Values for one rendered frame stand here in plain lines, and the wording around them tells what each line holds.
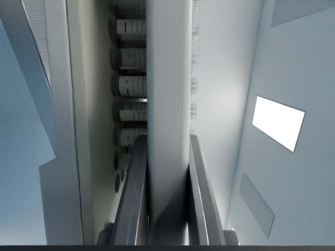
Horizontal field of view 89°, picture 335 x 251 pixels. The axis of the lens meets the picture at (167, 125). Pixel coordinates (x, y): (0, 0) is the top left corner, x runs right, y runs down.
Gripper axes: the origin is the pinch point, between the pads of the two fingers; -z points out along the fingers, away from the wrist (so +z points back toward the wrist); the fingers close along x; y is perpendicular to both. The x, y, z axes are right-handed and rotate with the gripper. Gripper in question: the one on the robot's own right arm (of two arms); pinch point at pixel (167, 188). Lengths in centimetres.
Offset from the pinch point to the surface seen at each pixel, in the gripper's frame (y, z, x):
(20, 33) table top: -2.8, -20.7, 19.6
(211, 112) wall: 218, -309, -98
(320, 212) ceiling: 199, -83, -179
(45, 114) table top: 8.9, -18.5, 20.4
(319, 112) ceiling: 110, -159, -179
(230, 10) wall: 33, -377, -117
